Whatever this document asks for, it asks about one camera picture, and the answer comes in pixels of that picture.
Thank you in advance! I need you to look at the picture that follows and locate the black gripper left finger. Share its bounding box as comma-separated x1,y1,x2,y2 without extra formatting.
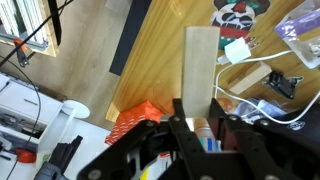
168,99,205,180

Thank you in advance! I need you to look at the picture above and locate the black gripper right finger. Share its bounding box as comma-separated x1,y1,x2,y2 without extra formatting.
207,98,246,152

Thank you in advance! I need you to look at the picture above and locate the light wooden block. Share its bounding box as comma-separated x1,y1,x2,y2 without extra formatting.
181,26,220,118

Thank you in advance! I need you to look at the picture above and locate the wooden side table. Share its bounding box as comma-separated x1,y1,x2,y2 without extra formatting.
105,0,320,121

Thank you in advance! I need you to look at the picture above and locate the red woven basket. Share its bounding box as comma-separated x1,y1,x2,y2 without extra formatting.
105,101,163,145

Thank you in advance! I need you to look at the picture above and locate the clear plastic bag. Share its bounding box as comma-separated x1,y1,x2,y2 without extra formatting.
274,0,320,69

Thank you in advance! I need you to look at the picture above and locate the white fan base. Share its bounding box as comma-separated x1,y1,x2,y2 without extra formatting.
62,100,90,119

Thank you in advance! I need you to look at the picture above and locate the dark floor rug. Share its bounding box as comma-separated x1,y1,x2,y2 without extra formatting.
106,0,152,76

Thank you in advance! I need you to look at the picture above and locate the white charger with cable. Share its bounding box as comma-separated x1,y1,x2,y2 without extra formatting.
213,38,320,125

